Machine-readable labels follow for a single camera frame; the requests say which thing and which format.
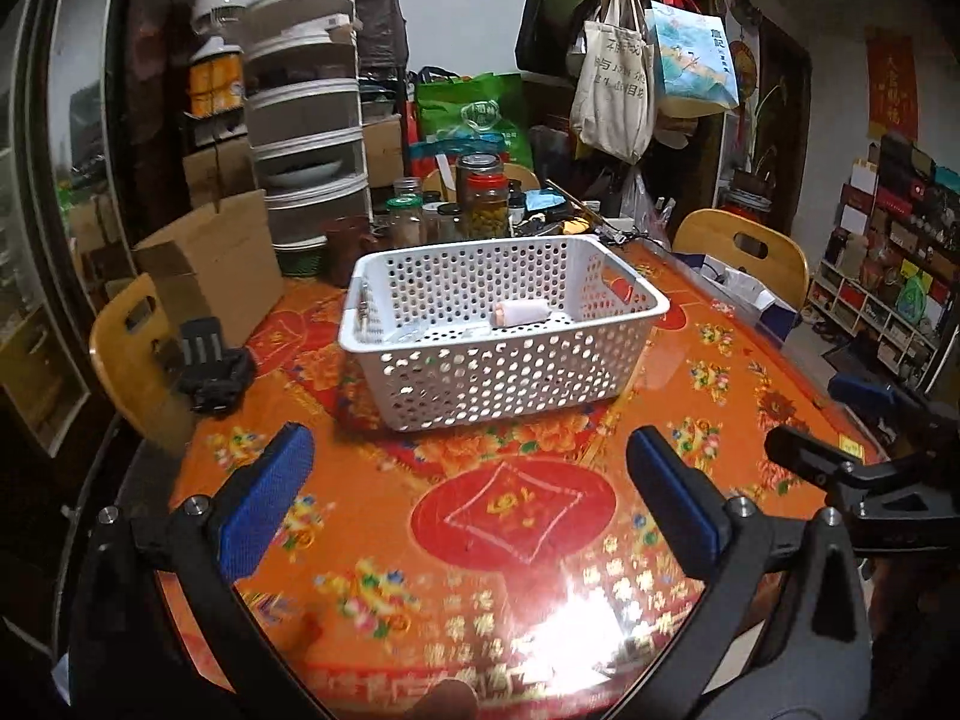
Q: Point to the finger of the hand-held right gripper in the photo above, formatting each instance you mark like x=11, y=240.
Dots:
x=806, y=457
x=862, y=394

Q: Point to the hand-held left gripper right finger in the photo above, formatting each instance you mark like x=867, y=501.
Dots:
x=675, y=499

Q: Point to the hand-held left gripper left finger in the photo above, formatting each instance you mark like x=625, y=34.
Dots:
x=270, y=499

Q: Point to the white perforated plastic basket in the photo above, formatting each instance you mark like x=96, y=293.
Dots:
x=487, y=375

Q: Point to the white cloth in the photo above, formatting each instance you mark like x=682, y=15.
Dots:
x=523, y=315

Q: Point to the clear plastic bag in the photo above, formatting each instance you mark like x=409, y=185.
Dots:
x=442, y=334

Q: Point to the person's left hand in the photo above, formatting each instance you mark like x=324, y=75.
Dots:
x=442, y=701

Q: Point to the shelf of assorted boxes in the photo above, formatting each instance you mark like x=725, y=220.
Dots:
x=892, y=262

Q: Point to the black phone holder clamp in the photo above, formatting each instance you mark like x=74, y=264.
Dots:
x=214, y=375

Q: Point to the blue and white box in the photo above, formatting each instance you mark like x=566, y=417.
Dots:
x=754, y=300

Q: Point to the red printed tablecloth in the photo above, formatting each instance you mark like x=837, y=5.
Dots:
x=510, y=510

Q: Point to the wooden chair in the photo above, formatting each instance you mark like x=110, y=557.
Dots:
x=131, y=367
x=739, y=255

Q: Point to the open cardboard box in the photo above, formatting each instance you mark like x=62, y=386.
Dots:
x=217, y=270

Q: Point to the brown ceramic mug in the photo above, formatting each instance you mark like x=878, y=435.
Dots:
x=349, y=251

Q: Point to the transparent plastic bag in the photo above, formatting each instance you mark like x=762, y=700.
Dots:
x=643, y=214

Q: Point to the framed orchid painting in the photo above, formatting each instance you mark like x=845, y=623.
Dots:
x=780, y=109

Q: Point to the small glass jar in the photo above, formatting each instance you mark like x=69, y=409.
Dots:
x=405, y=225

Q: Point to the closed cardboard box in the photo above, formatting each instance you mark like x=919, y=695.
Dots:
x=384, y=150
x=217, y=169

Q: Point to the large glass pickle jar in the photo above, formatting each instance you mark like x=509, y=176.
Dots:
x=487, y=206

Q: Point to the dark glass door cabinet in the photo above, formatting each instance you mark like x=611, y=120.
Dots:
x=52, y=202

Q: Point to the stacked white dish rack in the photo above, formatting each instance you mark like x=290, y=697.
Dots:
x=307, y=127

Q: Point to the blue printed paper bag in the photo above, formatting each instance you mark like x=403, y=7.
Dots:
x=694, y=60

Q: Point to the beige canvas tote bag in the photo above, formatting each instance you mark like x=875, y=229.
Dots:
x=611, y=82

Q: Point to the green shopping bag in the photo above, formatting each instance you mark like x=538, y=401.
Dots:
x=472, y=116

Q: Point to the black hanging bag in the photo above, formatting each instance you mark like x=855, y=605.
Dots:
x=544, y=15

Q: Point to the white fan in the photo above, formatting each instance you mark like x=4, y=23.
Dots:
x=221, y=4

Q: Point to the red wall poster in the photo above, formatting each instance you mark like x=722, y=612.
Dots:
x=892, y=86

